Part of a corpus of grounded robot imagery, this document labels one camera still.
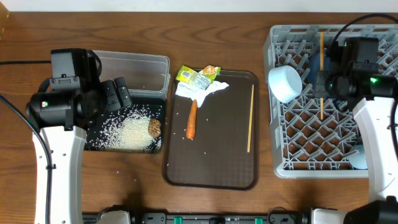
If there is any light blue cup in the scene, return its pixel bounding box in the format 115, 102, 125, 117
348, 144, 368, 170

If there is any orange carrot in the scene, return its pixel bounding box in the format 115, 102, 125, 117
186, 100, 198, 139

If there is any yellow green snack wrapper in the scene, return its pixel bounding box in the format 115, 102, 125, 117
176, 65, 221, 90

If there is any wooden chopstick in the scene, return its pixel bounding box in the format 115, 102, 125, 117
247, 85, 254, 153
320, 32, 324, 121

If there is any black waste tray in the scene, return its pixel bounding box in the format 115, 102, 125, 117
83, 94, 166, 154

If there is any brown mushroom food scrap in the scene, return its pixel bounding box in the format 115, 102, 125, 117
148, 118, 162, 138

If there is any light blue rice bowl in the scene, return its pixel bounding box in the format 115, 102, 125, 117
268, 65, 302, 103

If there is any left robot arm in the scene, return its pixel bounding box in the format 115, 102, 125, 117
26, 48, 132, 223

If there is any crumpled white napkin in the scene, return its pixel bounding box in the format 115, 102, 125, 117
175, 81, 229, 108

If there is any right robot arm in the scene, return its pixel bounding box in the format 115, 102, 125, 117
310, 37, 397, 223

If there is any brown serving tray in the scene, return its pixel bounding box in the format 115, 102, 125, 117
162, 70, 259, 190

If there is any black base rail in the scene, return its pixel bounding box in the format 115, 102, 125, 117
83, 205, 311, 224

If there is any grey dishwasher rack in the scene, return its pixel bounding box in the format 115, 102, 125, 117
263, 24, 397, 179

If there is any dark blue plate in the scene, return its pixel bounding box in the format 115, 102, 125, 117
307, 50, 331, 85

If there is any spilled white rice pile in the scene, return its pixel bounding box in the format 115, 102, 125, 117
86, 104, 163, 153

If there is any clear plastic bin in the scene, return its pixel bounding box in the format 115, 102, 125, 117
95, 50, 170, 100

